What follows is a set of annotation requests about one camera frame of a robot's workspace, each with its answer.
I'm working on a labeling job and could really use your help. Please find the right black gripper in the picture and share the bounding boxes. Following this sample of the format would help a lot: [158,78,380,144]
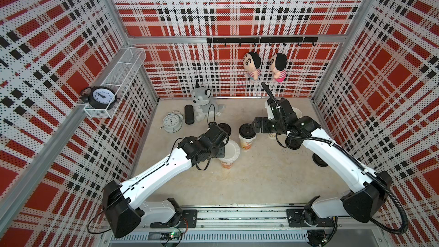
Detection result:
[252,115,286,135]

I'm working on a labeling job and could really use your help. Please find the black cup lid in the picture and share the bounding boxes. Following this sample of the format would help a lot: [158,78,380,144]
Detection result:
[285,137,303,150]
[312,153,328,168]
[239,123,256,140]
[218,123,232,136]

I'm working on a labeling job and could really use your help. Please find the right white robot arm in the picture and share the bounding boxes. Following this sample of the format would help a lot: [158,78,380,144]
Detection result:
[252,83,409,234]

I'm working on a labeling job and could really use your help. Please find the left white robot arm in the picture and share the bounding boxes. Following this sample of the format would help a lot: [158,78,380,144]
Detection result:
[102,122,232,239]

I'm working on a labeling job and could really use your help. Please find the hanging doll pink dress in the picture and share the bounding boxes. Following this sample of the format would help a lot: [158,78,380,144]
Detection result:
[269,53,287,83]

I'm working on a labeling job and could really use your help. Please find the hanging doll blue shorts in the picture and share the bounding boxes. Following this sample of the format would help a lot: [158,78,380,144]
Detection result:
[243,52,261,81]

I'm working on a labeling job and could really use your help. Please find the black glasses case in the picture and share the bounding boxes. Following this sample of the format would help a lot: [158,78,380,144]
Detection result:
[184,105,195,125]

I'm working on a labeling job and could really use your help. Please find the white alarm clock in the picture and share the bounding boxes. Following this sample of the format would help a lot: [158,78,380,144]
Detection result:
[161,111,184,133]

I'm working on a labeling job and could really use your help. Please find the grey husky plush toy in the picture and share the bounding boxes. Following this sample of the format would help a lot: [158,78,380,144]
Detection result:
[192,82,226,122]

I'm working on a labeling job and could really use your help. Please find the black hook rail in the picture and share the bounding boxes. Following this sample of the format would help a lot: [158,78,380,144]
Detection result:
[206,37,319,45]

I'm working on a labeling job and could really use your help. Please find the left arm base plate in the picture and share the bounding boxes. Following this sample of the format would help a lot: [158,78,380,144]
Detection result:
[150,209,198,229]

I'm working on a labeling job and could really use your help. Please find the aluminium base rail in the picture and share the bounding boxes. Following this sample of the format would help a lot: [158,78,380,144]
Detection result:
[97,204,392,247]

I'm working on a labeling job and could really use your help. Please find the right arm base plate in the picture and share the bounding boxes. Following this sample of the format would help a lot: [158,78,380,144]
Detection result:
[286,208,335,228]

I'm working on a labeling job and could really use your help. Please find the white wire basket shelf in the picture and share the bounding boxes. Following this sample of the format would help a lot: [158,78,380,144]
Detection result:
[84,48,146,119]

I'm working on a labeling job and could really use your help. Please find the black wall clock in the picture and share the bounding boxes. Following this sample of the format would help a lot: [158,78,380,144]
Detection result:
[80,86,118,110]

